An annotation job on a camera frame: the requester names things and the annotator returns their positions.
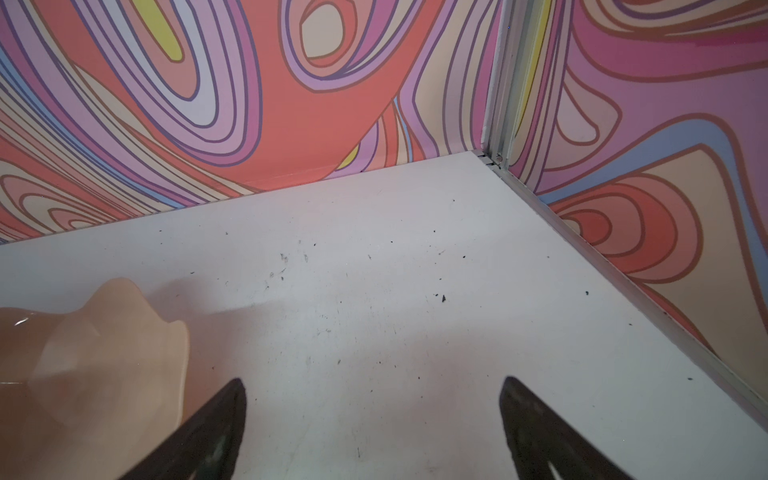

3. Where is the pink scalloped fruit bowl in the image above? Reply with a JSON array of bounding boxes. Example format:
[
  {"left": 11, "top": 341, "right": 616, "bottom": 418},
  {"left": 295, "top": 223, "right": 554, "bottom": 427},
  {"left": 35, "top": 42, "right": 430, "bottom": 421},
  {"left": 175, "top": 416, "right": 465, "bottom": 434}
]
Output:
[{"left": 1, "top": 278, "right": 190, "bottom": 479}]

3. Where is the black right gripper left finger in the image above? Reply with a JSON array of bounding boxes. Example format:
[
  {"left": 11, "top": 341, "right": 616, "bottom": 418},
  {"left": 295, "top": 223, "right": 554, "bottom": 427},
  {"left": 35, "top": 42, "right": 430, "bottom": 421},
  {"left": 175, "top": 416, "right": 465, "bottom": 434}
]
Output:
[{"left": 121, "top": 378, "right": 247, "bottom": 480}]

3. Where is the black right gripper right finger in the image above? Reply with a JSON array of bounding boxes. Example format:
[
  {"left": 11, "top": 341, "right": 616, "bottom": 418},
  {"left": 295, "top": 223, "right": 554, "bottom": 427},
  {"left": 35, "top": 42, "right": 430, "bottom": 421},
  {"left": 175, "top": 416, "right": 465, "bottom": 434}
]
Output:
[{"left": 499, "top": 376, "right": 630, "bottom": 479}]

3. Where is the aluminium corner frame post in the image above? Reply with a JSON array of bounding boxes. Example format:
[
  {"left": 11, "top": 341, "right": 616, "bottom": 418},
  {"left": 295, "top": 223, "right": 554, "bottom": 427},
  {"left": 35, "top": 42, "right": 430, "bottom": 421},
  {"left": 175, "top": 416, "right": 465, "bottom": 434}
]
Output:
[{"left": 482, "top": 0, "right": 553, "bottom": 169}]

